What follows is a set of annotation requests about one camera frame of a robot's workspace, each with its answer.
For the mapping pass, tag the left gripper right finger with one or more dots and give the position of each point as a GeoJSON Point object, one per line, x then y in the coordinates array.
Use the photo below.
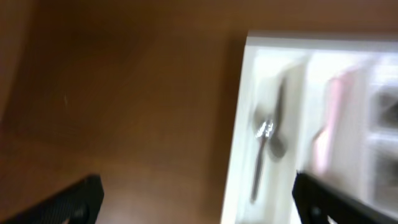
{"type": "Point", "coordinates": [316, 202]}

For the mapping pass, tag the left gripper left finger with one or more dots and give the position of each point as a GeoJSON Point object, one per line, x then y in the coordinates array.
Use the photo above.
{"type": "Point", "coordinates": [78, 203]}

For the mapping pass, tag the small dark steel fork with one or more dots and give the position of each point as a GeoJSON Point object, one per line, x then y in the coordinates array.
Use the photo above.
{"type": "Point", "coordinates": [263, 134]}

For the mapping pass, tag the pink plastic knife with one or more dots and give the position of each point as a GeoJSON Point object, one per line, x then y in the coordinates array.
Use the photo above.
{"type": "Point", "coordinates": [335, 94]}

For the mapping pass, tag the small steel teaspoon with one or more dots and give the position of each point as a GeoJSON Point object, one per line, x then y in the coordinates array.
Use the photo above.
{"type": "Point", "coordinates": [278, 148]}

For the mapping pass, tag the white plastic cutlery tray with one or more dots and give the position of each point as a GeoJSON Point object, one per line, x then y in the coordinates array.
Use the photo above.
{"type": "Point", "coordinates": [363, 159]}

